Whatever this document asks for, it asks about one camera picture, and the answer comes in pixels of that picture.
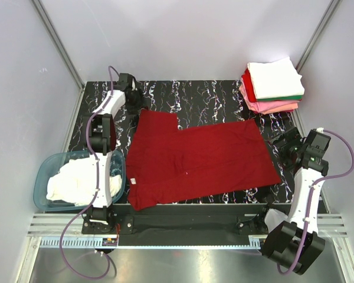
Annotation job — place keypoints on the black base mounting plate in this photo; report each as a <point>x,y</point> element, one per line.
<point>232,219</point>

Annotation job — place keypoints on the dark red t shirt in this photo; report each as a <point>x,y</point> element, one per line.
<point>165,164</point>

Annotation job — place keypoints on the right aluminium corner post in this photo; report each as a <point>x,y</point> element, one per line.
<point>318,32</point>

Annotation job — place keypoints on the folded red t shirt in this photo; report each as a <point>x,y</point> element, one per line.
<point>249,86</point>

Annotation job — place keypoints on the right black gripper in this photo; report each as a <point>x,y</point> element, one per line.
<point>292,136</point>

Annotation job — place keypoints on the aluminium corner post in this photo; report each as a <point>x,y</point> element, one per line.
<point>55,38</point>
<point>318,32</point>

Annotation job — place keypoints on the white slotted cable duct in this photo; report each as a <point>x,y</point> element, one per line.
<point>126,242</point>

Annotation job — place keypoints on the left aluminium corner post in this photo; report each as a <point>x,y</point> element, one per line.
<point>55,38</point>

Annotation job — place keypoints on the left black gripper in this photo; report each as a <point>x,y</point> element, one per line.
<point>141,104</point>

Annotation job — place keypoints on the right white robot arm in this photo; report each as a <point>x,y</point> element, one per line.
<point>292,241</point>

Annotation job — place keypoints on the folded pink t shirt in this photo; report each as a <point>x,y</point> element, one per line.
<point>268,105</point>

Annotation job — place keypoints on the blue plastic basket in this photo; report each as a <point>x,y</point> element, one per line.
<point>48,169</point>

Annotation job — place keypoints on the folded green t shirt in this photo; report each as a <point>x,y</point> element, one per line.
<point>297,97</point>

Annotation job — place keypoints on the folded salmon t shirt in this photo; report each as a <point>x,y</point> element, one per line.
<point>280,109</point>

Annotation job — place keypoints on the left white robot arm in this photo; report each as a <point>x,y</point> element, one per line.
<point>100,136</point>

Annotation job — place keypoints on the folded white t shirt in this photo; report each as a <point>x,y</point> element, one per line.
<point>275,78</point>

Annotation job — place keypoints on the white t shirt in basket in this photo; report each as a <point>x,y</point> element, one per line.
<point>74,183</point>

